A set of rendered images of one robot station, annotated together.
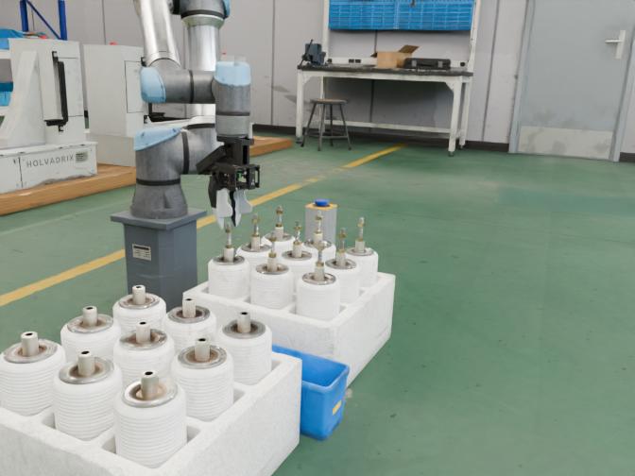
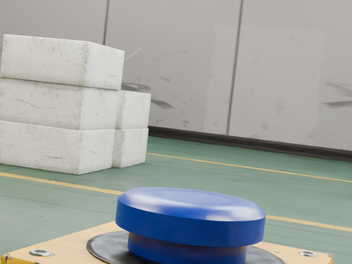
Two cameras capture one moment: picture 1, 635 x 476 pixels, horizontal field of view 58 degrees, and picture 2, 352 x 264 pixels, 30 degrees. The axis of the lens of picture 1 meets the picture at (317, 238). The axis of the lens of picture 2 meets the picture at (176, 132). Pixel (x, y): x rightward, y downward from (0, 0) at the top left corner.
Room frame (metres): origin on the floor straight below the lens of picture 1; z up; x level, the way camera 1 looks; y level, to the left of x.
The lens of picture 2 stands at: (1.65, 0.17, 0.36)
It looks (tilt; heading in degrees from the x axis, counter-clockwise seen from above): 3 degrees down; 266
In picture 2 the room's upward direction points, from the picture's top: 6 degrees clockwise
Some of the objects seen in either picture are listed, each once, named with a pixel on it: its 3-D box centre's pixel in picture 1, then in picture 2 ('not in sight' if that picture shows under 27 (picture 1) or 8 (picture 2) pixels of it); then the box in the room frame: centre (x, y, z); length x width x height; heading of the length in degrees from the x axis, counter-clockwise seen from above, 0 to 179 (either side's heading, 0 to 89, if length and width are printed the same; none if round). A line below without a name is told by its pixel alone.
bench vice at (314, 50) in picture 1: (314, 53); not in sight; (5.80, 0.11, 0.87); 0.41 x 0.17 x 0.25; 158
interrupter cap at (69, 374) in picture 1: (86, 370); not in sight; (0.74, 0.33, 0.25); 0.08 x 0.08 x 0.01
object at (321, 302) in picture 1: (317, 317); not in sight; (1.18, -0.01, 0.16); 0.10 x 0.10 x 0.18
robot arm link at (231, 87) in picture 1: (231, 88); not in sight; (1.27, 0.20, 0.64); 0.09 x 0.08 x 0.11; 21
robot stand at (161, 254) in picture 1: (162, 264); not in sight; (1.52, 0.43, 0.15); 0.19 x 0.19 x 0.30; 68
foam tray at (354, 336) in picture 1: (295, 316); not in sight; (1.33, 0.05, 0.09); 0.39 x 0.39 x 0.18; 65
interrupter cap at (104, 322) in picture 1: (90, 324); not in sight; (0.90, 0.38, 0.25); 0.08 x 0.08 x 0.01
